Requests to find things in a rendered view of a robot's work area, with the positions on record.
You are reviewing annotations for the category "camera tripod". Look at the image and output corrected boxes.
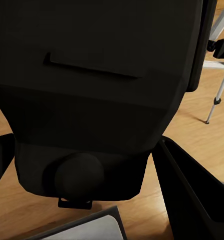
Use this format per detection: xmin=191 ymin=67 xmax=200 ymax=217
xmin=203 ymin=8 xmax=224 ymax=124

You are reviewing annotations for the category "digital camera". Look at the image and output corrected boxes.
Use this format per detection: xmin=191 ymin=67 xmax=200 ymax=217
xmin=0 ymin=0 xmax=217 ymax=210

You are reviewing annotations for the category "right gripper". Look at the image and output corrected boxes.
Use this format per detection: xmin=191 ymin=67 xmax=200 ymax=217
xmin=206 ymin=38 xmax=224 ymax=59

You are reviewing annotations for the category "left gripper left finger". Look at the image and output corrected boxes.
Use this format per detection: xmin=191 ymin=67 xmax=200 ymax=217
xmin=0 ymin=133 xmax=15 ymax=179

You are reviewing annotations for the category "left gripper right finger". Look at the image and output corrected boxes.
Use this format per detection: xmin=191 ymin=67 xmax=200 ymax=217
xmin=152 ymin=136 xmax=224 ymax=240

